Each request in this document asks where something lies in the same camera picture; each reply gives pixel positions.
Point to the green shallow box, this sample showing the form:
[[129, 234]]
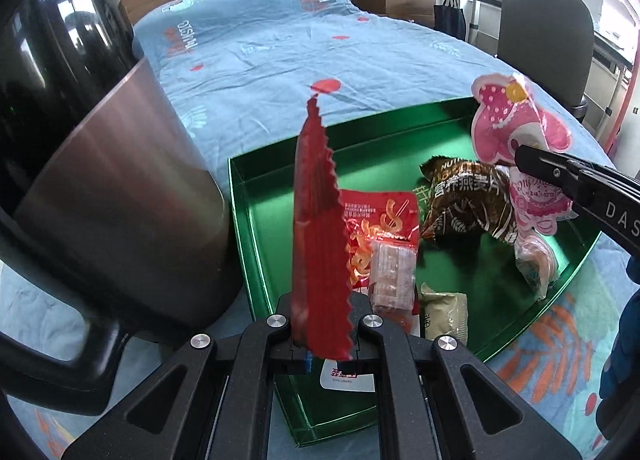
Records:
[[280, 190]]

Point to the grey office chair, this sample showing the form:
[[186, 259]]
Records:
[[540, 25]]

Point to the pink hoop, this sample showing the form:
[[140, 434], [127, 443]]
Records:
[[622, 110]]

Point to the small red packet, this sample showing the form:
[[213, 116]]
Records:
[[320, 240]]

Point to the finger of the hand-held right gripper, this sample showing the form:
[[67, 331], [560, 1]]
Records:
[[550, 167]]

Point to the long red and white packet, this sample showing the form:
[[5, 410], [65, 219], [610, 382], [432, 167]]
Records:
[[380, 220]]

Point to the pink cartoon snack packet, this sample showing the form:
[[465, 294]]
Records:
[[510, 120]]

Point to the brown patterned snack packet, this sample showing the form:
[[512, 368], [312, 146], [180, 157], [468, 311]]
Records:
[[470, 195]]

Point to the small clear snack packet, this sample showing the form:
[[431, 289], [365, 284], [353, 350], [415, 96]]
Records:
[[537, 262]]

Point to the small beige snack packet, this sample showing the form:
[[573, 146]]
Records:
[[445, 315]]

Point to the black copper kettle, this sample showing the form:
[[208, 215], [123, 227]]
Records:
[[110, 180]]

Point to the blue printed bed sheet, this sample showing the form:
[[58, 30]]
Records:
[[260, 55]]

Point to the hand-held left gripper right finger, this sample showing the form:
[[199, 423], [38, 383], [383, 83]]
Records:
[[385, 340]]

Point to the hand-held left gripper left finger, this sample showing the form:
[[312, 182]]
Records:
[[270, 340]]

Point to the dark hanging bag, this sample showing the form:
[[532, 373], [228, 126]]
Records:
[[450, 15]]

